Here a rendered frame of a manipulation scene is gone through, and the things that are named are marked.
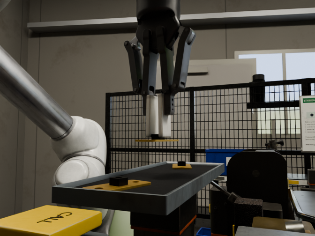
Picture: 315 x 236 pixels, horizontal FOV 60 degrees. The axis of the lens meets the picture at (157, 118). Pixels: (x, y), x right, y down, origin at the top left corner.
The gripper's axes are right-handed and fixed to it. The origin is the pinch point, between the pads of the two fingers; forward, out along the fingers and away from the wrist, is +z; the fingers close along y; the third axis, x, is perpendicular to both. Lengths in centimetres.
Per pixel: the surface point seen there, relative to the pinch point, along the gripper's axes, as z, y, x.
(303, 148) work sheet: 9, 15, 129
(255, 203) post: 15.6, 12.2, 14.2
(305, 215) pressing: 26, 18, 51
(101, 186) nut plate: 9.3, 0.7, -14.1
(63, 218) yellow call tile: 9.6, 6.4, -24.6
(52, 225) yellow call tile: 9.6, 7.1, -26.0
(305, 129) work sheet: -1, 16, 129
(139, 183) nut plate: 9.3, 3.3, -10.2
